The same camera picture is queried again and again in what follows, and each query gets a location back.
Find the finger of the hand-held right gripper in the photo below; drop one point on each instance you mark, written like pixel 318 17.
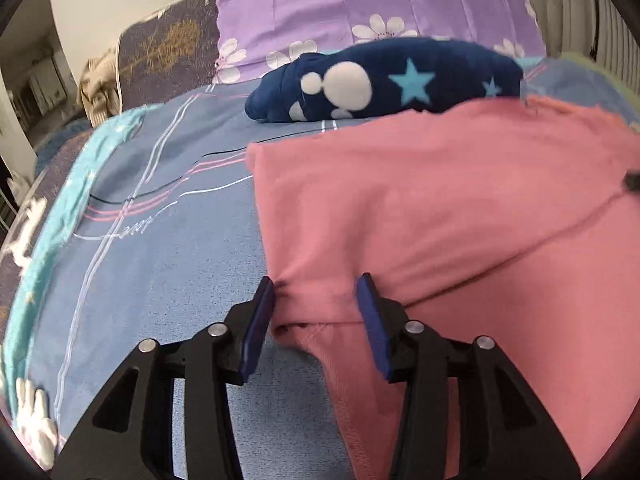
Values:
pixel 632 181

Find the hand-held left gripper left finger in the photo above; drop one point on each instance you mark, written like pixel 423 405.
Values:
pixel 257 325

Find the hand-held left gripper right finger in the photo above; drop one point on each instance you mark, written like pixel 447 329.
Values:
pixel 372 325

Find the pink small shirt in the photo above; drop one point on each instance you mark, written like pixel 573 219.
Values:
pixel 425 200

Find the blue plaid bed sheet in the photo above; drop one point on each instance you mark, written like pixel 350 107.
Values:
pixel 200 240

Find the white ribbed radiator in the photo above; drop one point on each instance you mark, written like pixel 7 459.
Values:
pixel 590 10

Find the navy star-print fleece garment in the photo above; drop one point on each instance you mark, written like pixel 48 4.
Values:
pixel 450 65

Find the teal deer-print quilt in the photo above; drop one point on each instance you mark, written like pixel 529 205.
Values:
pixel 55 200

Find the beige cloth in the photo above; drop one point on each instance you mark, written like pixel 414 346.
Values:
pixel 97 90

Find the dark gold-print pillow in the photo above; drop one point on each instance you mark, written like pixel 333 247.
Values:
pixel 170 45

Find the purple floral pillow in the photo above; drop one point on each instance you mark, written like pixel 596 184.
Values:
pixel 320 10

